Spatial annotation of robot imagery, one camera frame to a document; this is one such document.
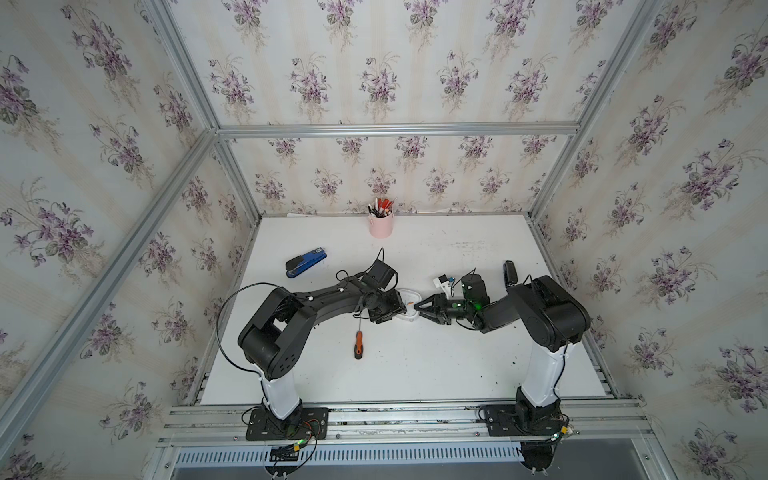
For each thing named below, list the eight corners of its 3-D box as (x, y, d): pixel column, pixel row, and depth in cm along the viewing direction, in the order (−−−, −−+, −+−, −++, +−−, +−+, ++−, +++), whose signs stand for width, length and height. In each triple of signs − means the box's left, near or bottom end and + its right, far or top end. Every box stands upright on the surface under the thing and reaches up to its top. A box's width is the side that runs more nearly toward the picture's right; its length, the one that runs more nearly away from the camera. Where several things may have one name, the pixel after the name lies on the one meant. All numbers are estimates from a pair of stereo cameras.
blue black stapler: (289, 278, 102) (286, 271, 99) (284, 271, 104) (281, 264, 101) (326, 257, 108) (324, 250, 105) (320, 251, 110) (318, 243, 107)
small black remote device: (504, 288, 102) (509, 281, 98) (501, 264, 108) (505, 257, 105) (514, 289, 101) (519, 282, 98) (510, 265, 108) (515, 258, 104)
